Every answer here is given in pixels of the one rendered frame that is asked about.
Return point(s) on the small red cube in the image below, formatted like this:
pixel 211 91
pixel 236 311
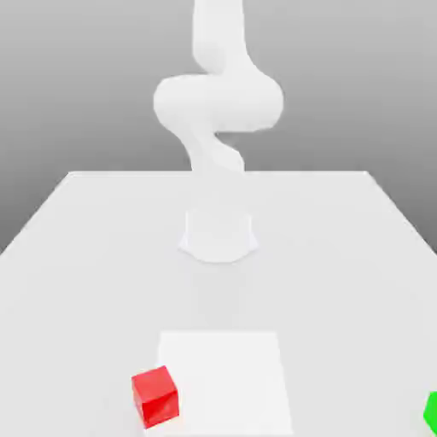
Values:
pixel 155 396

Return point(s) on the small green cube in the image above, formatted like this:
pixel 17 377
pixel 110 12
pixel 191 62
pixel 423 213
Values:
pixel 431 411

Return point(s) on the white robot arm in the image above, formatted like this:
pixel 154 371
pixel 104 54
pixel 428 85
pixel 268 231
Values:
pixel 218 99

